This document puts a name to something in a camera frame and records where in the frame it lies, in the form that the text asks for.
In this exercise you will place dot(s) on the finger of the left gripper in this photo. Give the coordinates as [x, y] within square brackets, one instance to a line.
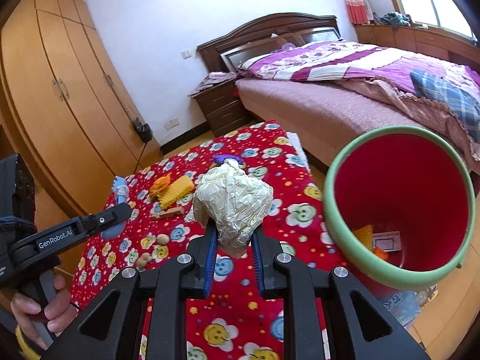
[89, 225]

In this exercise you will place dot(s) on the red bin green rim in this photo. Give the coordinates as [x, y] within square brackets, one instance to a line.
[401, 179]

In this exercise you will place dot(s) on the wooden window cabinet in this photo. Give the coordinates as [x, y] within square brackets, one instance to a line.
[434, 42]

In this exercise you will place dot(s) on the red flower-pattern table cloth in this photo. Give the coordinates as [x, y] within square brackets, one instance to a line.
[234, 322]

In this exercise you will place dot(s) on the purple white floral quilt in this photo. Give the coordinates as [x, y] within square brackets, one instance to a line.
[348, 60]

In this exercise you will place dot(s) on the wooden wardrobe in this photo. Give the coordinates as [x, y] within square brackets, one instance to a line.
[65, 109]

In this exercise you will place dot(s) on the orange small carton box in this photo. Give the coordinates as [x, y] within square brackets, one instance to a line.
[379, 252]

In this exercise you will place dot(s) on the orange wrapper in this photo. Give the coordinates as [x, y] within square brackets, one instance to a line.
[160, 186]

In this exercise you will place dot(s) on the folded cloth on nightstand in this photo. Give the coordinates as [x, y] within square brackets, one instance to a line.
[211, 80]

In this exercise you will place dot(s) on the dark clothes on cabinet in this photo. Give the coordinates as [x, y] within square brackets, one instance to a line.
[393, 19]

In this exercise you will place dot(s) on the dark wooden bed headboard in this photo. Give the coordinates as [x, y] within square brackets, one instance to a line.
[265, 35]

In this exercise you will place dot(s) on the wall socket plate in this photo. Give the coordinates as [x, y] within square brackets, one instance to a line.
[171, 124]

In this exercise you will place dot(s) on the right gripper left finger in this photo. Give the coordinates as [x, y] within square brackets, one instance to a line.
[111, 326]

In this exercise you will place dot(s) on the wooden notched stick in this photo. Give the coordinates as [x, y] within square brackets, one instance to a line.
[173, 212]

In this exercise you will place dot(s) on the white medicine box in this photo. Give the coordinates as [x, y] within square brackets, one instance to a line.
[387, 241]

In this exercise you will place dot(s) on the yellow foam mesh piece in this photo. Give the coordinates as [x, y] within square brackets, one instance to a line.
[365, 236]
[175, 191]

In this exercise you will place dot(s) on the pink bed mattress cover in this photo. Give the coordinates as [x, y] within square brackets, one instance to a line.
[325, 116]

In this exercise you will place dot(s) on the cream paper ball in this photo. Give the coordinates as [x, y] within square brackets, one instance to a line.
[236, 202]

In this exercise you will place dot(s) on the person's left hand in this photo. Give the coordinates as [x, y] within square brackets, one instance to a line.
[59, 312]

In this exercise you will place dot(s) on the dark wooden nightstand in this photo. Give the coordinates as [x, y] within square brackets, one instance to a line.
[222, 108]

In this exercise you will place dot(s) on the light blue plastic scoop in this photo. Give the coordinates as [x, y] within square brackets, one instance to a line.
[113, 220]

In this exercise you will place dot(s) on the blue plaid cloth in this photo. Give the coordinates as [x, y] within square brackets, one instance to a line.
[463, 104]

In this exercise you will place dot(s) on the purple crumpled wrapper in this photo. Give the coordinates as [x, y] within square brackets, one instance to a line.
[220, 159]

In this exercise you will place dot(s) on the black bag on wardrobe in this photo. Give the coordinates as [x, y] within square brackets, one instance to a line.
[143, 130]

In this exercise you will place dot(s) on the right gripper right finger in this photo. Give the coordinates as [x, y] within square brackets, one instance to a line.
[327, 314]

